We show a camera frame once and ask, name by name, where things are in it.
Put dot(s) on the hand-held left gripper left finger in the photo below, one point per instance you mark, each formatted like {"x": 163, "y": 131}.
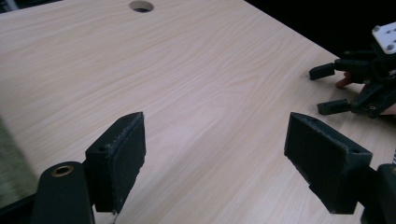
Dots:
{"x": 118, "y": 161}

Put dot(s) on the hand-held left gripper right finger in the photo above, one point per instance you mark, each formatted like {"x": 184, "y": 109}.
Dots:
{"x": 327, "y": 161}

